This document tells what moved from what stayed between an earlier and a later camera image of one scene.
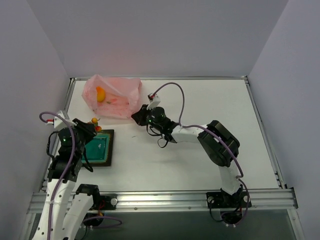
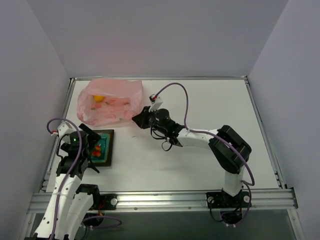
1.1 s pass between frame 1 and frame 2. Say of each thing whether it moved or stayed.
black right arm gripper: stayed
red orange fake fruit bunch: moved
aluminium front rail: stayed
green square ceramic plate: stayed
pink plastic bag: moved
